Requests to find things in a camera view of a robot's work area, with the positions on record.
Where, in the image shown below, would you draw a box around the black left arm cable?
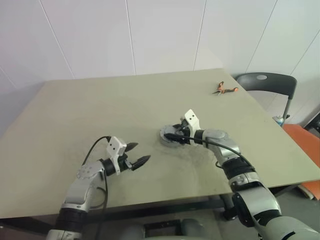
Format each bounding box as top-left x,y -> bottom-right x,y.
80,135 -> 112,240

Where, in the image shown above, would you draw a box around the dark grey rounded shape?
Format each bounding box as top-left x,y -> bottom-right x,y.
181,218 -> 208,236
119,224 -> 148,240

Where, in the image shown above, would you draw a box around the grey robot torso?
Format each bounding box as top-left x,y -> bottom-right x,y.
139,231 -> 251,240

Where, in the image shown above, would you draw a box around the black table frame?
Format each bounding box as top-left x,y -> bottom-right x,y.
0,184 -> 301,240

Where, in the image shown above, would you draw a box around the black rubber wheel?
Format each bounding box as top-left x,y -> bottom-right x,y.
159,138 -> 186,149

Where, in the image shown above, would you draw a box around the white flat panel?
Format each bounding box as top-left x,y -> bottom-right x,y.
298,185 -> 315,200

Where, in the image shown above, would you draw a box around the round grey metal object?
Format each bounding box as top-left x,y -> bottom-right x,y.
158,123 -> 184,143

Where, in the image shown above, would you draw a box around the orange handled pliers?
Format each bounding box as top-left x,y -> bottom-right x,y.
211,80 -> 239,96

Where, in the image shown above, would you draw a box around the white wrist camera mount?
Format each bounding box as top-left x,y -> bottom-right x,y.
105,135 -> 127,176
183,108 -> 202,146

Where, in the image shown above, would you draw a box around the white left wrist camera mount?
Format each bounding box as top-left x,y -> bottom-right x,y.
105,135 -> 127,176

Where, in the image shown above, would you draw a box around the orange flat board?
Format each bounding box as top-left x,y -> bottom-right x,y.
282,123 -> 320,201

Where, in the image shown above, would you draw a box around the black plastic chair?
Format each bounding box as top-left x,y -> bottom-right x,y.
234,72 -> 298,121

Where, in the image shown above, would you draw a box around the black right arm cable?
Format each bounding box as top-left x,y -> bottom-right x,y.
179,132 -> 256,174

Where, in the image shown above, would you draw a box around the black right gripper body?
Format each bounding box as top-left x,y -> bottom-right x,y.
179,120 -> 196,146

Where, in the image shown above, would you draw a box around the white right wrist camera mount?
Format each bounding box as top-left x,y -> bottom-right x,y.
183,108 -> 202,146

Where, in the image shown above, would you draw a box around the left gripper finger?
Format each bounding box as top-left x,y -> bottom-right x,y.
124,142 -> 139,153
131,154 -> 152,172

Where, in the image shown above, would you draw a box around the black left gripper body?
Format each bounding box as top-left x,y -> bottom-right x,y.
117,152 -> 134,174

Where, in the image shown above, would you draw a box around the black metal frame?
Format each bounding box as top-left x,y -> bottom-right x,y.
302,116 -> 320,139

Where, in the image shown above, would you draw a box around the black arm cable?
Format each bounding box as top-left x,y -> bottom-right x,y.
80,135 -> 112,240
179,132 -> 256,174

